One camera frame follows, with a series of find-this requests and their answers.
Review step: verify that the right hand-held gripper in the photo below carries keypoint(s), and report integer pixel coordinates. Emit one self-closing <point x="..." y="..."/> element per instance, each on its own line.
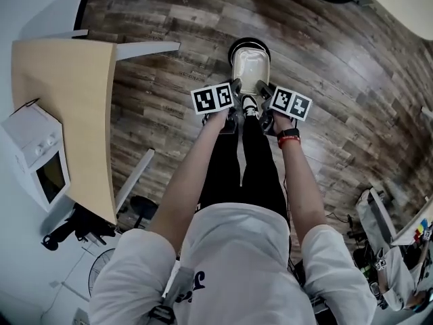
<point x="291" y="103"/>

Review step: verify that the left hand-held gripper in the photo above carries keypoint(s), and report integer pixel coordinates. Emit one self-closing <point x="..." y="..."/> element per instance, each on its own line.
<point x="212" y="99"/>

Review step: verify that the clear plastic container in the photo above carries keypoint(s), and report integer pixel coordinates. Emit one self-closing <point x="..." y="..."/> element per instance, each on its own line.
<point x="250" y="67"/>

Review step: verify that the black round trash bin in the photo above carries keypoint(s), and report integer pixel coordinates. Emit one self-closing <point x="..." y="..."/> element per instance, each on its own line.
<point x="248" y="41"/>

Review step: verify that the person's right forearm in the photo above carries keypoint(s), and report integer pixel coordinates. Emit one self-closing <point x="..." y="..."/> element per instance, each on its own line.
<point x="299" y="185"/>

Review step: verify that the person's left forearm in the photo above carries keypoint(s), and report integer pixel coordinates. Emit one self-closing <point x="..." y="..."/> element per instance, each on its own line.
<point x="194" y="178"/>

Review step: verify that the black and white shoe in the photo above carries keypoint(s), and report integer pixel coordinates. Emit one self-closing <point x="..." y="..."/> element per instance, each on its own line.
<point x="250" y="106"/>

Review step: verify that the black and red wristbands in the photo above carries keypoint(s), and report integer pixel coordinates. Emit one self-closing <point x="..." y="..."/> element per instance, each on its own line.
<point x="288" y="137"/>

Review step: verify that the person's black trousers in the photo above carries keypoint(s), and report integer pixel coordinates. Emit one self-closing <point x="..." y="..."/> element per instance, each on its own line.
<point x="230" y="168"/>

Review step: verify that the white table leg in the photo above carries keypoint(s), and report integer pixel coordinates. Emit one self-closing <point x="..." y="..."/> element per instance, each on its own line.
<point x="135" y="178"/>
<point x="145" y="49"/>

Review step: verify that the black round stool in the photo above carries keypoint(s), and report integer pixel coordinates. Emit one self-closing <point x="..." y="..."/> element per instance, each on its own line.
<point x="143" y="206"/>

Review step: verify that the beige curved table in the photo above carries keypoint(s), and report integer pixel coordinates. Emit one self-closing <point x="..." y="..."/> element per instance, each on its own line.
<point x="402" y="5"/>

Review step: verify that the light wooden table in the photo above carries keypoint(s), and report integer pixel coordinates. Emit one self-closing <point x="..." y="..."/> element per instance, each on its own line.
<point x="71" y="107"/>

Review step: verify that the white fabric bag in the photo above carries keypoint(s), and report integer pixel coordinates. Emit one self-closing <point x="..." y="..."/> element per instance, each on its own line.
<point x="373" y="215"/>

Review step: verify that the person's white shirt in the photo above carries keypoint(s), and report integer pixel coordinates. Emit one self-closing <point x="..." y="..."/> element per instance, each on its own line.
<point x="243" y="266"/>

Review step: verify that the white countertop oven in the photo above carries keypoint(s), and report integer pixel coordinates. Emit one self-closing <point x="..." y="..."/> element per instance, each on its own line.
<point x="37" y="154"/>

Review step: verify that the black equipment under table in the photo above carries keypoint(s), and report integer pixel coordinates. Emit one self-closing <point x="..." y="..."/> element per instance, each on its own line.
<point x="79" y="227"/>

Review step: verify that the coloured sticky notes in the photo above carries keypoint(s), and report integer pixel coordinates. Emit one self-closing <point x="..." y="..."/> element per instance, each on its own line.
<point x="423" y="229"/>

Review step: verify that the black floor fan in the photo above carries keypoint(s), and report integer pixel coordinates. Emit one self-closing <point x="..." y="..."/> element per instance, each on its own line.
<point x="99" y="269"/>

